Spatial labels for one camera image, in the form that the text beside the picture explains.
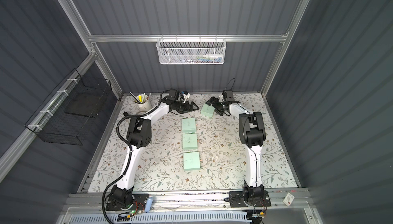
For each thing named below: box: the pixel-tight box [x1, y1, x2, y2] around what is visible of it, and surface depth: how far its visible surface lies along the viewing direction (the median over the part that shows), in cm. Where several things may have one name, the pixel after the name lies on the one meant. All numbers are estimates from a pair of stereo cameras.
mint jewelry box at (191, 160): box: [183, 151, 201, 171], surface depth 85 cm
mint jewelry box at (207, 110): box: [200, 102, 215, 118], surface depth 109 cm
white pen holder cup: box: [135, 94, 152, 115], surface depth 107 cm
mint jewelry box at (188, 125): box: [181, 117, 196, 133], surface depth 101 cm
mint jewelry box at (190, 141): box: [182, 132, 199, 151], surface depth 93 cm
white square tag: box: [282, 192, 295, 207], surface depth 75 cm
